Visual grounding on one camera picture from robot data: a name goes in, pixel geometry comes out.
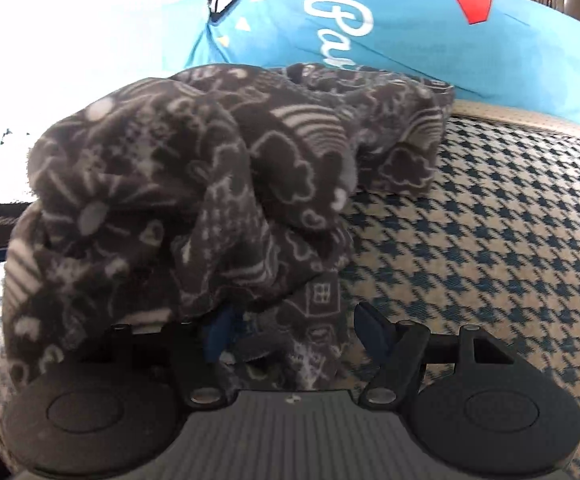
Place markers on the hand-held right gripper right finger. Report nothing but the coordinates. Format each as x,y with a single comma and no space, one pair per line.
372,332

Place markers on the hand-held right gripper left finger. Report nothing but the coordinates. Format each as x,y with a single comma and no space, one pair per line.
217,335

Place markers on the grey patterned fleece jacket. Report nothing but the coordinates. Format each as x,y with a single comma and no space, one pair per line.
170,185

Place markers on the houndstooth bed cover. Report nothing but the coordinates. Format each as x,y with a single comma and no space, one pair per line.
494,240

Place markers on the blue printed quilt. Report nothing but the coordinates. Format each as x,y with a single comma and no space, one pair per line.
409,40

